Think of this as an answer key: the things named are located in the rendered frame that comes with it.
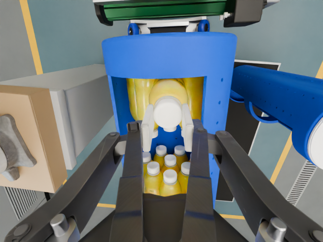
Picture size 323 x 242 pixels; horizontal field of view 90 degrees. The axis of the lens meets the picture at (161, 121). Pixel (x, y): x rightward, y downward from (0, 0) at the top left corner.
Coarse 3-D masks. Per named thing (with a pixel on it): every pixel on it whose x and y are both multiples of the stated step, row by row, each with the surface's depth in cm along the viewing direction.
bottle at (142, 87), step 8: (136, 80) 37; (144, 80) 36; (152, 80) 37; (136, 88) 38; (144, 88) 37; (136, 96) 39; (144, 96) 38; (136, 104) 41; (144, 104) 39; (144, 112) 40
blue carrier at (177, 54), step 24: (120, 48) 26; (144, 48) 24; (168, 48) 24; (192, 48) 24; (216, 48) 26; (120, 72) 28; (144, 72) 26; (168, 72) 25; (192, 72) 26; (216, 72) 27; (120, 96) 44; (216, 96) 29; (120, 120) 44; (216, 120) 32; (168, 144) 63; (216, 168) 39; (216, 192) 46
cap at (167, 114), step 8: (160, 104) 21; (168, 104) 21; (176, 104) 21; (160, 112) 21; (168, 112) 21; (176, 112) 21; (160, 120) 22; (168, 120) 22; (176, 120) 22; (168, 128) 22
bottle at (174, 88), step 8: (160, 80) 26; (168, 80) 25; (176, 80) 26; (152, 88) 26; (160, 88) 24; (168, 88) 23; (176, 88) 24; (184, 88) 25; (152, 96) 24; (160, 96) 23; (168, 96) 22; (176, 96) 23; (184, 96) 24; (152, 104) 24
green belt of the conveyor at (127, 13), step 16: (176, 0) 49; (192, 0) 49; (208, 0) 49; (224, 0) 48; (112, 16) 52; (128, 16) 52; (144, 16) 52; (160, 16) 52; (176, 16) 52; (192, 16) 53
